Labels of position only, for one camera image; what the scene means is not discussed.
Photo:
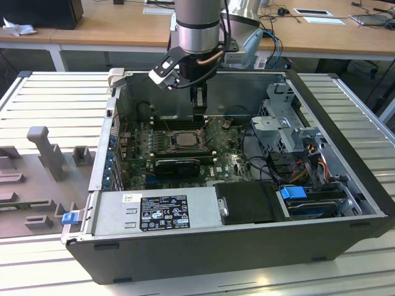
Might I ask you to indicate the silver square CPU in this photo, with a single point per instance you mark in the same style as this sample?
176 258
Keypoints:
186 139

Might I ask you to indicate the black computer tower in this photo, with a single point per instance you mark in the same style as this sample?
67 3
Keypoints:
40 13

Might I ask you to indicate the blue plastic case latch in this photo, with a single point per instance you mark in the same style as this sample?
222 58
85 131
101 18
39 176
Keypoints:
69 218

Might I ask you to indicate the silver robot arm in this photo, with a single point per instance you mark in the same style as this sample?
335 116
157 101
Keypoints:
197 24

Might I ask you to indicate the crumpled white paper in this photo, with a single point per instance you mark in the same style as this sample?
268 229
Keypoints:
18 29

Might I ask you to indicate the silver metal drive cage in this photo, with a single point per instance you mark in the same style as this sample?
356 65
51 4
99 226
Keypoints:
268 124

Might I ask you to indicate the black plastic shroud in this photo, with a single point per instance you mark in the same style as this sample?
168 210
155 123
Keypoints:
247 203

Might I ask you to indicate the blue expansion slot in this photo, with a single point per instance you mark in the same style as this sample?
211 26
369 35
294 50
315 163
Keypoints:
150 179

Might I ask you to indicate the white framed desk hatch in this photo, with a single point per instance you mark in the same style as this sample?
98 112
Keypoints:
295 11

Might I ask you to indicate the green motherboard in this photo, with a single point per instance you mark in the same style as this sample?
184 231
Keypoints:
230 163

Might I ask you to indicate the hard disk in blue carrier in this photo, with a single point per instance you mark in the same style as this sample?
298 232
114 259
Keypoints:
292 192

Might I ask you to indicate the CPU socket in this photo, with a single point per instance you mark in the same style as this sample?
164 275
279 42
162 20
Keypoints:
172 142

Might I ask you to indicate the green RAM stick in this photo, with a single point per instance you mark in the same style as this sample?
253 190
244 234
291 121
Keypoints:
27 203

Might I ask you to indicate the grey parts rack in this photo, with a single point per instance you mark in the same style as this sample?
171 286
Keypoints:
37 185

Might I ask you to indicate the black grey PC case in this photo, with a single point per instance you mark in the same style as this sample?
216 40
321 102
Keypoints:
185 259

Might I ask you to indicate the small white box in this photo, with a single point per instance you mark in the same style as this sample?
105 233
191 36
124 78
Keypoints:
260 63

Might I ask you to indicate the silver power supply unit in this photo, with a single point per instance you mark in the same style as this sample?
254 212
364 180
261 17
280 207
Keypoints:
105 216

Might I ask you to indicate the pale grey case latch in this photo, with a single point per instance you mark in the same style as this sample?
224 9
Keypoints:
116 77

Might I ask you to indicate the black graphics card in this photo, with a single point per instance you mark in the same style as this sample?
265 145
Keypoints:
176 169

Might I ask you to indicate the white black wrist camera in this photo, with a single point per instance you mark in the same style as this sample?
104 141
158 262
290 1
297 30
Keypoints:
162 78

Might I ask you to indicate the small blue slot clip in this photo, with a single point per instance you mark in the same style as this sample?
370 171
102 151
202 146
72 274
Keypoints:
108 169
113 140
106 182
110 154

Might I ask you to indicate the light wooden desk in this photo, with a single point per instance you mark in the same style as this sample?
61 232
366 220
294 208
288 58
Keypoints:
40 37
123 27

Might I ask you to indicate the black RAM slot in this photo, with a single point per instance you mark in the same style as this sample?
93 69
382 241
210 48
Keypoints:
176 121
179 124
160 153
182 127
160 150
176 117

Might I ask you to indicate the round coin battery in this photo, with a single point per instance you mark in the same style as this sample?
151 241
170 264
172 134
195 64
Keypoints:
226 124

